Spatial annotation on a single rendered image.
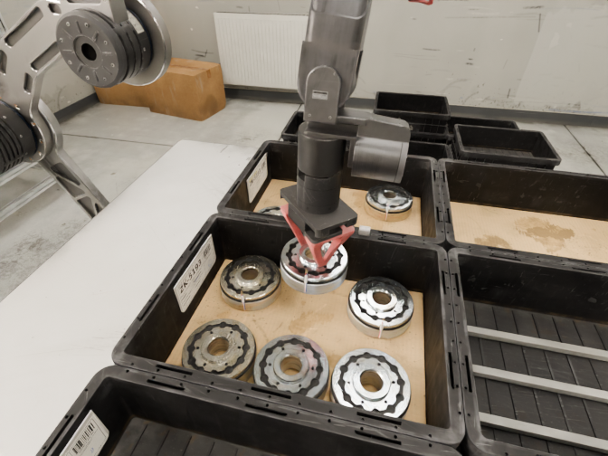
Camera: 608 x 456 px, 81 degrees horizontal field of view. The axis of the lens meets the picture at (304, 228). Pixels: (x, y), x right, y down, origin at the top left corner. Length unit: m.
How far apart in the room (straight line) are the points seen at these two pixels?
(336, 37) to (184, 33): 3.72
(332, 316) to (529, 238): 0.46
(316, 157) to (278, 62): 3.26
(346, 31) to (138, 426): 0.52
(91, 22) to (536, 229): 0.97
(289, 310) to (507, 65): 3.35
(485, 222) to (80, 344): 0.86
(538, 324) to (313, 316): 0.36
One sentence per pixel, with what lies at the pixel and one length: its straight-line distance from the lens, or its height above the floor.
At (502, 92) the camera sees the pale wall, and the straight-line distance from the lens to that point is 3.81.
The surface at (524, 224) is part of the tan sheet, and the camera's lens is 0.90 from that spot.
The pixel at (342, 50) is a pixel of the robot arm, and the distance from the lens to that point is 0.39.
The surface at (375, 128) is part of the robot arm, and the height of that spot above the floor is 1.15.
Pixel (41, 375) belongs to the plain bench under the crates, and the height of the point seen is 0.70.
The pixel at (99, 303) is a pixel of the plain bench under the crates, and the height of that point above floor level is 0.70.
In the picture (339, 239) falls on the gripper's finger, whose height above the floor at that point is 0.99.
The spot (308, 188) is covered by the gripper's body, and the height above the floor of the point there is 1.07.
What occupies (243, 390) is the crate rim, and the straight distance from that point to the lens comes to 0.43.
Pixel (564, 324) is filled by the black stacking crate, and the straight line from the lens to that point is 0.73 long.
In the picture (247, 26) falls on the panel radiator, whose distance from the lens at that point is 3.68.
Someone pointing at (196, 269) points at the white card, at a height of 0.90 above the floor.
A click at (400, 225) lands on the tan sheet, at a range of 0.79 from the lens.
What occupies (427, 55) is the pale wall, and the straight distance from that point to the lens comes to 3.62.
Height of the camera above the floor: 1.31
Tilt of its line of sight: 39 degrees down
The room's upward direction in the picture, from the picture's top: straight up
